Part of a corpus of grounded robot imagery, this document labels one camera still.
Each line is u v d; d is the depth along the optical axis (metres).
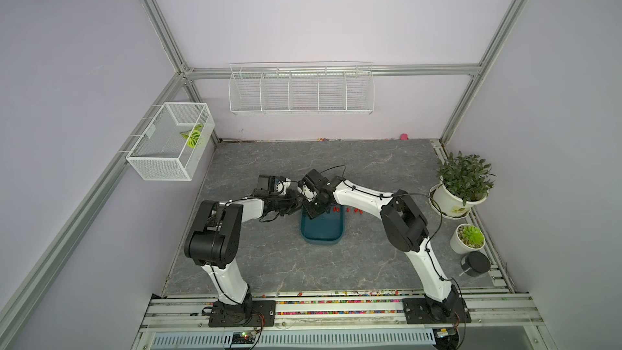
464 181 0.83
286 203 0.85
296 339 1.57
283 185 0.93
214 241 0.48
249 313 0.69
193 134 0.81
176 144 0.82
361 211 0.66
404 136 1.24
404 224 0.56
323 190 0.73
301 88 0.99
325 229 0.87
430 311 0.65
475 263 0.79
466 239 0.79
